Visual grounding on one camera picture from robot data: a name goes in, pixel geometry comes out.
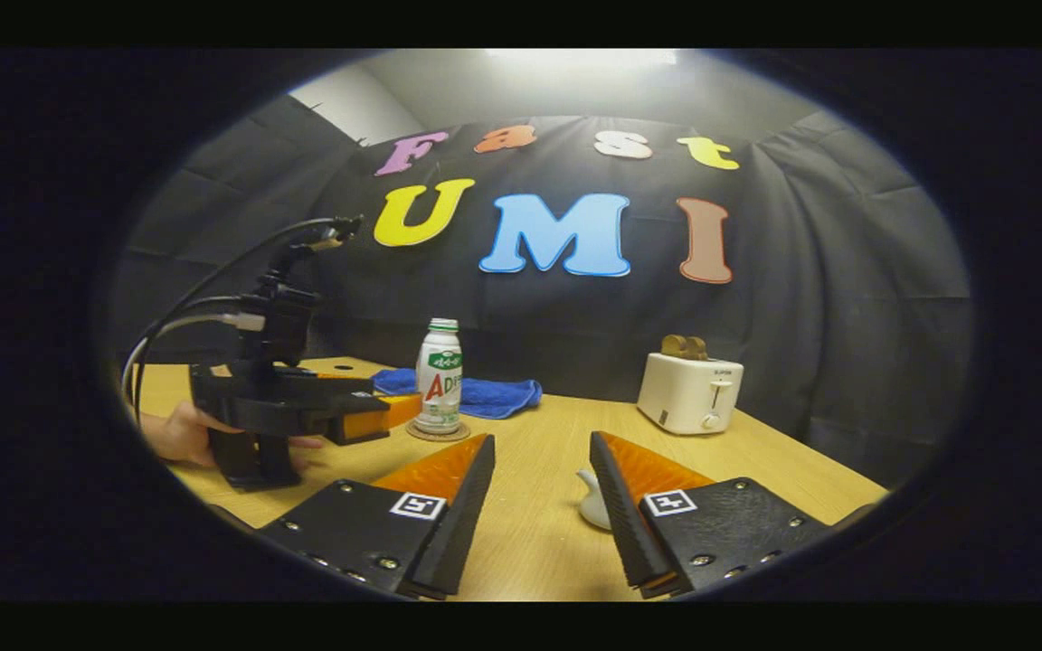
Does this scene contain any white blue-patterned teacup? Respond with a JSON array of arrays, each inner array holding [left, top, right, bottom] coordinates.
[[575, 468, 614, 532]]

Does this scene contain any blue towel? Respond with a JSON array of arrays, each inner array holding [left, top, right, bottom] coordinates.
[[372, 368, 544, 420]]

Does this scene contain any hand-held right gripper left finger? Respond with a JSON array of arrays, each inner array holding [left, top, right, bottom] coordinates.
[[254, 433, 497, 600]]

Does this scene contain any ceiling light panel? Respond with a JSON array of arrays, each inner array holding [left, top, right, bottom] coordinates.
[[485, 48, 680, 70]]

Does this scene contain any white toaster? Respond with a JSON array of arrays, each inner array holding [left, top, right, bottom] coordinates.
[[637, 353, 745, 436]]

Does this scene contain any round woven coaster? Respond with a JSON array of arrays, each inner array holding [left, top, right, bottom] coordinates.
[[405, 420, 472, 443]]

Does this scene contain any white cable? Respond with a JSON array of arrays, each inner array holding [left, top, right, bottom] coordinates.
[[121, 312, 266, 399]]

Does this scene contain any white water bottle green label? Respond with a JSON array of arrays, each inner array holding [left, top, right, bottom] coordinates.
[[413, 318, 464, 435]]

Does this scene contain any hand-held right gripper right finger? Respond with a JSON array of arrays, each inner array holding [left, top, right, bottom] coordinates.
[[589, 430, 834, 599]]

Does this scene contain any black backdrop cloth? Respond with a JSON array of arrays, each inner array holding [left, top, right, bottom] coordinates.
[[109, 95, 974, 489]]

